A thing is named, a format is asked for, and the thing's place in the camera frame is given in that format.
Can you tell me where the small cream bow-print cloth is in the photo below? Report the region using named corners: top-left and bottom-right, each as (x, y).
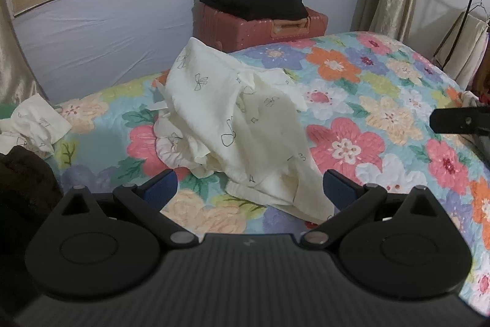
top-left (0, 94), bottom-right (73, 159)

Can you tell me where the cream hanging garment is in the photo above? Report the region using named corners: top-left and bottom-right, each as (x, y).
top-left (434, 10), bottom-right (490, 90)

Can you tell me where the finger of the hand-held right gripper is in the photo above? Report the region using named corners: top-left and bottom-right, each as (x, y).
top-left (429, 106), bottom-right (490, 136)

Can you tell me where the cream bow-print garment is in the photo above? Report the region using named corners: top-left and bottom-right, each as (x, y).
top-left (152, 37), bottom-right (334, 225)

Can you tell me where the dark brown cloth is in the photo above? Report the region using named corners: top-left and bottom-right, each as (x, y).
top-left (0, 146), bottom-right (64, 316)

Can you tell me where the red suitcase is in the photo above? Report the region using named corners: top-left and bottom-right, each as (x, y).
top-left (192, 0), bottom-right (329, 54)

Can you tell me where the floral quilted bedspread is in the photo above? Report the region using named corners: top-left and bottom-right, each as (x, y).
top-left (51, 30), bottom-right (490, 316)

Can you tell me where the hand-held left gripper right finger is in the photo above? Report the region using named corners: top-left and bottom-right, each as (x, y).
top-left (300, 170), bottom-right (448, 249)

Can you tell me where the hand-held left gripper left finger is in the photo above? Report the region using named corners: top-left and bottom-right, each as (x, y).
top-left (61, 169), bottom-right (200, 250)

